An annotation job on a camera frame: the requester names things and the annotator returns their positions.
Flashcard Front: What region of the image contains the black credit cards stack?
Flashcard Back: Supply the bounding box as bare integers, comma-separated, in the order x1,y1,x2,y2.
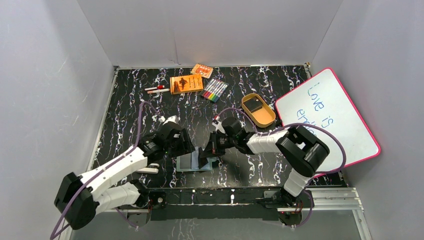
244,96,263,113

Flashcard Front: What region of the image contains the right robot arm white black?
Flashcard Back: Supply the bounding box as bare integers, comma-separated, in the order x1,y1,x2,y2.
199,117,330,207

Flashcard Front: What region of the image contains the black VIP credit card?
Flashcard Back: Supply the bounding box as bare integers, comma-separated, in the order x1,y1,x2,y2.
179,156,192,170

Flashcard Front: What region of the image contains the orange book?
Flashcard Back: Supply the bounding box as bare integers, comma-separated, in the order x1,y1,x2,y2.
170,74,204,95

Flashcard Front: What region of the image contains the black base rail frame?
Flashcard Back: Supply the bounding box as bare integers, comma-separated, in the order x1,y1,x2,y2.
119,186,315,227

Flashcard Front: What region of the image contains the coloured marker pen set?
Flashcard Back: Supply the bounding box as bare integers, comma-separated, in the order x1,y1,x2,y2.
200,78,229,103

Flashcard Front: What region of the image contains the red capped white marker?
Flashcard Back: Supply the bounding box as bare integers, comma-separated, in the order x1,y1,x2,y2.
144,85,165,91

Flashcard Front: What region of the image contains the small orange card box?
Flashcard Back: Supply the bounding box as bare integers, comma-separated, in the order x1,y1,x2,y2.
190,63,214,79

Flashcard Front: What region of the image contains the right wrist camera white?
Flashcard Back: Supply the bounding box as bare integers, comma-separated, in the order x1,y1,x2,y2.
212,116,226,134

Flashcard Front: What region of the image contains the white marker pen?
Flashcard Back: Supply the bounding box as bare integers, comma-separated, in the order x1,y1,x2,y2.
147,88,170,94

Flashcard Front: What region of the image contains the white stapler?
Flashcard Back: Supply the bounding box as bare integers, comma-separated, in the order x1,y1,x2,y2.
136,167,159,174

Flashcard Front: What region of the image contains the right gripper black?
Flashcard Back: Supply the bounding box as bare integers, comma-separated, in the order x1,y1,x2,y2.
200,131,237,159

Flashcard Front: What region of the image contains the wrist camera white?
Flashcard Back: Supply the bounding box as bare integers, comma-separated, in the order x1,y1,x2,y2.
159,115,180,127
212,116,226,134

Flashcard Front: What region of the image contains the green card holder wallet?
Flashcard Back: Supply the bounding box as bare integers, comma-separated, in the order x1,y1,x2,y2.
176,147,213,172

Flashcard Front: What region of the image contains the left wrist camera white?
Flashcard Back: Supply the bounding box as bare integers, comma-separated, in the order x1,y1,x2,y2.
159,115,180,127

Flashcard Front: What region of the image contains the white board pink frame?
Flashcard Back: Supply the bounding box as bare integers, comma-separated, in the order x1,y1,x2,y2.
275,68,381,166

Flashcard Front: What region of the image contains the tan oval tray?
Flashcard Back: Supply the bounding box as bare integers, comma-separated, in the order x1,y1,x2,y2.
241,93,276,128

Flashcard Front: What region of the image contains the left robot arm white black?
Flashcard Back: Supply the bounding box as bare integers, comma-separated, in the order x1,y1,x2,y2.
54,121,195,230

